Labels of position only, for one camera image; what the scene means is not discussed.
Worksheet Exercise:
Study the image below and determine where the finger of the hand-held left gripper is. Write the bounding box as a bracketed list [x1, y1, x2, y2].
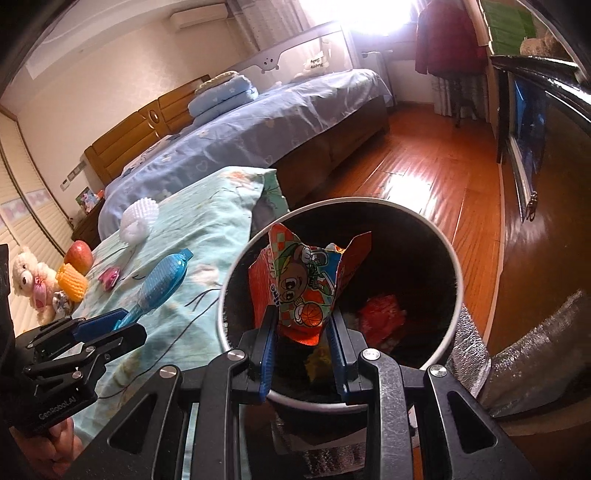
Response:
[23, 320, 147, 394]
[16, 308, 130, 357]

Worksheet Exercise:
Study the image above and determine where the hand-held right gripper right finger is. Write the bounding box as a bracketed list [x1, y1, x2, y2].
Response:
[325, 309, 539, 480]

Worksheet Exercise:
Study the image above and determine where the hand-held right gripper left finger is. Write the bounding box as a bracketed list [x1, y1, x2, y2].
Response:
[69, 302, 280, 480]

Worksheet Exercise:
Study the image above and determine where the large yellow foam fruit net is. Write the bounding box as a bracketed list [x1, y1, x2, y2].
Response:
[56, 263, 88, 303]

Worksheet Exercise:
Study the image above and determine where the small pink candy wrapper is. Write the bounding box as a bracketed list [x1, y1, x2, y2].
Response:
[98, 266, 123, 291]

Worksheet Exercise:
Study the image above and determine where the orange cartoon snack wrapper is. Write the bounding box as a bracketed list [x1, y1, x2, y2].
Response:
[248, 223, 372, 347]

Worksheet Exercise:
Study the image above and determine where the blue foil wrapper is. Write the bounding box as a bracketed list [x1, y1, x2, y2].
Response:
[111, 248, 194, 330]

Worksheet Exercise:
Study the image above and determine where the white foam fruit net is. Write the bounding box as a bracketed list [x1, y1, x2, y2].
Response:
[119, 198, 160, 243]

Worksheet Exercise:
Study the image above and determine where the round black waste bin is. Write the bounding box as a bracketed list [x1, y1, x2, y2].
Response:
[217, 198, 464, 411]

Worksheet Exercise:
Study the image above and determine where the person's left hand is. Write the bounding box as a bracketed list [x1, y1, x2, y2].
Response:
[46, 413, 86, 467]

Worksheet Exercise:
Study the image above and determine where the red apple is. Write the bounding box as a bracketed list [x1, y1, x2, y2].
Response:
[64, 240, 94, 276]

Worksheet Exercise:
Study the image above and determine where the cream teddy bear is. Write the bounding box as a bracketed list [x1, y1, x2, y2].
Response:
[10, 247, 63, 326]

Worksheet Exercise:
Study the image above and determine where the wooden nightstand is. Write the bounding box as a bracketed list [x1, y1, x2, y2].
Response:
[71, 203, 107, 252]

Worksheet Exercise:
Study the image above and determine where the cream sliding wardrobe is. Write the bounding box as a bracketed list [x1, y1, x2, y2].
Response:
[0, 106, 77, 333]

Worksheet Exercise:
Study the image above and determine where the flat patterned pillow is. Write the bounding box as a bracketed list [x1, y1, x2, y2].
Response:
[122, 134, 185, 176]

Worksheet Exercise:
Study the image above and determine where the wooden headboard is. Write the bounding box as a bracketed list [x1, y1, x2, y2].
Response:
[84, 75, 211, 188]

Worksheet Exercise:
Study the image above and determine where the silver insulation foil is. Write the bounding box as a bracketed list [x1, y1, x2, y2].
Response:
[450, 288, 591, 418]

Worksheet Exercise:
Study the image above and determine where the bed with blue sheet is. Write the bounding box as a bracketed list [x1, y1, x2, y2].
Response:
[97, 68, 398, 236]

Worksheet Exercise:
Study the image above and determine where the folded blue quilt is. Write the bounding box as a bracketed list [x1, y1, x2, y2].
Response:
[187, 74, 260, 123]

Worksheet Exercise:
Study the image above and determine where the glossy wooden cabinet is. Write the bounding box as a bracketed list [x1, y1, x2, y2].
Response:
[489, 53, 591, 342]

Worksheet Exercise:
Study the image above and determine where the pale pillow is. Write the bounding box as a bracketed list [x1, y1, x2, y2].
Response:
[194, 70, 241, 95]

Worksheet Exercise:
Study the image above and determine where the white radiator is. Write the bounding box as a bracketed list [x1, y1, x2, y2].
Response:
[372, 51, 398, 104]

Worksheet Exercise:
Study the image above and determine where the wooden coat stand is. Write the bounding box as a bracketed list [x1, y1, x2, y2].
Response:
[450, 76, 481, 127]

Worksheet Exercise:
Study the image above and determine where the grey patterned curtain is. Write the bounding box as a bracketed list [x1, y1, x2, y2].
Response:
[231, 0, 319, 51]
[431, 74, 492, 123]

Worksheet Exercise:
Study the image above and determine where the dark red coat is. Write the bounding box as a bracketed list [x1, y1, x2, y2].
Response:
[414, 0, 490, 77]

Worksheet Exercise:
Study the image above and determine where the bright window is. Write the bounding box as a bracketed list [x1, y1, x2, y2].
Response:
[300, 0, 426, 35]

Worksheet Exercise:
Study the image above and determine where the brown teddy bear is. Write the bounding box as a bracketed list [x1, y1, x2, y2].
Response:
[519, 34, 561, 58]

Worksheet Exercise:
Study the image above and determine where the green carton stack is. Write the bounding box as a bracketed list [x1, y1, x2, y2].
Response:
[480, 0, 541, 54]

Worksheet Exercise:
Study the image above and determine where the wall switch panel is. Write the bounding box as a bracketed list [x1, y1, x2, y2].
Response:
[60, 164, 86, 192]

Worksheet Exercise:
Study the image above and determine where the grey bed guard rail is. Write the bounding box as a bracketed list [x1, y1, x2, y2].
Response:
[228, 21, 356, 90]

